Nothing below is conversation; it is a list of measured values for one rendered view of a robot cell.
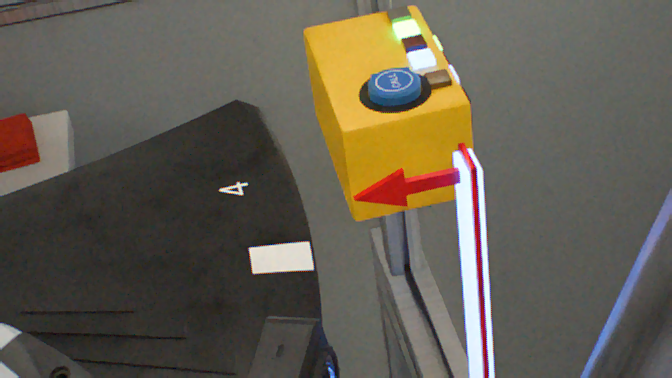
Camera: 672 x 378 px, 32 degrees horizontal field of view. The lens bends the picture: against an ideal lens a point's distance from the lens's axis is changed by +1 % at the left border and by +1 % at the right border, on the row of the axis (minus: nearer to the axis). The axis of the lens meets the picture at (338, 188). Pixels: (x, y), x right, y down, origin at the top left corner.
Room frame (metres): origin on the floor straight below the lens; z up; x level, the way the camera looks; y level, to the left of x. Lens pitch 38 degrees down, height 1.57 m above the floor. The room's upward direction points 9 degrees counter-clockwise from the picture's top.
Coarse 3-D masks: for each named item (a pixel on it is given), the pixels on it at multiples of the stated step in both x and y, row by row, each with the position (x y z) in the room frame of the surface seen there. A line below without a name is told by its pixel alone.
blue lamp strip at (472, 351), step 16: (464, 176) 0.48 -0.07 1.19; (464, 192) 0.48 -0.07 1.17; (464, 208) 0.49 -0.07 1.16; (464, 224) 0.49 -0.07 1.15; (464, 240) 0.49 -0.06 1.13; (464, 256) 0.49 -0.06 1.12; (464, 272) 0.50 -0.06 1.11; (464, 288) 0.50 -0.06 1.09; (464, 304) 0.50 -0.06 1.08; (480, 352) 0.48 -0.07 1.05; (480, 368) 0.48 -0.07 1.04
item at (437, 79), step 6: (432, 72) 0.75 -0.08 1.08; (438, 72) 0.75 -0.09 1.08; (444, 72) 0.75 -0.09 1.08; (426, 78) 0.75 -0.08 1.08; (432, 78) 0.75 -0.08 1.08; (438, 78) 0.74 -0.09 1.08; (444, 78) 0.74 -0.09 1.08; (450, 78) 0.74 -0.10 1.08; (432, 84) 0.74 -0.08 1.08; (438, 84) 0.74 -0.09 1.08; (444, 84) 0.74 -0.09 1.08; (450, 84) 0.74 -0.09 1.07
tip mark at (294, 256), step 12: (252, 252) 0.47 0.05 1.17; (264, 252) 0.47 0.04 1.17; (276, 252) 0.47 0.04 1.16; (288, 252) 0.47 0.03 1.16; (300, 252) 0.47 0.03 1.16; (252, 264) 0.46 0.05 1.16; (264, 264) 0.46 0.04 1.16; (276, 264) 0.46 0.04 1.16; (288, 264) 0.46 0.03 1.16; (300, 264) 0.46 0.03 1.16; (312, 264) 0.46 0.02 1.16
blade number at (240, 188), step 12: (216, 180) 0.52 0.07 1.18; (228, 180) 0.52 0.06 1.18; (240, 180) 0.52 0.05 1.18; (252, 180) 0.52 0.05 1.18; (216, 192) 0.51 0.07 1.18; (228, 192) 0.51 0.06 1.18; (240, 192) 0.51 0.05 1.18; (252, 192) 0.51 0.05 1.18; (216, 204) 0.50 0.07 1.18; (228, 204) 0.50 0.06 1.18
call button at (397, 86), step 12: (384, 72) 0.76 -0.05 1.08; (396, 72) 0.75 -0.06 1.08; (408, 72) 0.75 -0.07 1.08; (372, 84) 0.74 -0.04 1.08; (384, 84) 0.74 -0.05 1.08; (396, 84) 0.74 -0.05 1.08; (408, 84) 0.74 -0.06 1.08; (420, 84) 0.74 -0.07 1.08; (372, 96) 0.73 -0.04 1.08; (384, 96) 0.73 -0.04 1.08; (396, 96) 0.72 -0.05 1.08; (408, 96) 0.73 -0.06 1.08
